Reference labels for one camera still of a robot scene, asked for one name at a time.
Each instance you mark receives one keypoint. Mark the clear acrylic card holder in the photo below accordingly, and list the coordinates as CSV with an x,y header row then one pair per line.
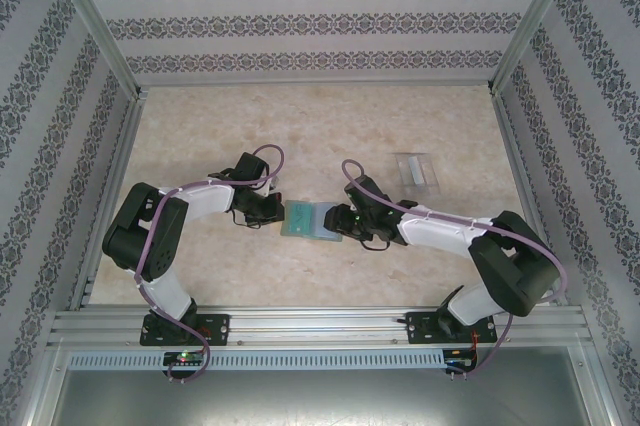
x,y
420,173

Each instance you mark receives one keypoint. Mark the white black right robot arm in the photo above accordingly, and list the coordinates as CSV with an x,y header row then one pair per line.
x,y
440,231

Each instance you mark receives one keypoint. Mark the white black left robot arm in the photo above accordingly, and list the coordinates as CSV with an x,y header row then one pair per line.
x,y
210,201

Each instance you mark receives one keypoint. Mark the left controller circuit board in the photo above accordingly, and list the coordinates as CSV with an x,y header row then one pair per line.
x,y
182,358

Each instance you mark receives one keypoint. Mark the controller circuit board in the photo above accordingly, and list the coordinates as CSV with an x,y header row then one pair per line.
x,y
182,358
460,358

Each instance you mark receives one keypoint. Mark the grey metal panel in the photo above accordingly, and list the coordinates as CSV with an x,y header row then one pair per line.
x,y
320,401

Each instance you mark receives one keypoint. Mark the right controller circuit board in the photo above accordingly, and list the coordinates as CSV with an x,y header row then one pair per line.
x,y
460,358

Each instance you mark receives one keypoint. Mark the aluminium mounting rail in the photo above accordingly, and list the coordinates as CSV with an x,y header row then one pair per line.
x,y
320,326

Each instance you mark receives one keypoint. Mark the aluminium back rail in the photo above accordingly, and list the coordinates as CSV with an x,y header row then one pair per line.
x,y
320,84

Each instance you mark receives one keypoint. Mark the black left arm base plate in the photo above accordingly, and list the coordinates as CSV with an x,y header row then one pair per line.
x,y
217,323

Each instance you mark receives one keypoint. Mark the aluminium side rail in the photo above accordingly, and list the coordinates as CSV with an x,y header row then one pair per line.
x,y
126,146
512,146

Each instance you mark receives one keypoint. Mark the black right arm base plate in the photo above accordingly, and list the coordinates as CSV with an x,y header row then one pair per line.
x,y
420,326

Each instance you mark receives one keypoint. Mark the aluminium frame post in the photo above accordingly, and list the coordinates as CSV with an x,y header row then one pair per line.
x,y
99,21
530,21
45,386
595,386

